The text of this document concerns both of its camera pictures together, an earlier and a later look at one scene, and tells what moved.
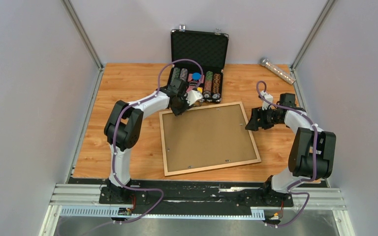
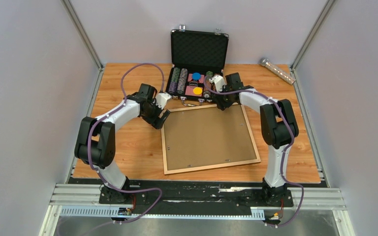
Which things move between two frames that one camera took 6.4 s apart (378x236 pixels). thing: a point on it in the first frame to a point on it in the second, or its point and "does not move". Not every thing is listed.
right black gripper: x=254 y=124 to x=222 y=103
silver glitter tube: x=277 y=71 does not move
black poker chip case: x=198 y=58 does not move
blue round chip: x=196 y=75 does not move
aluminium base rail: x=83 y=200 does not move
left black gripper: x=177 y=112 to x=156 y=123
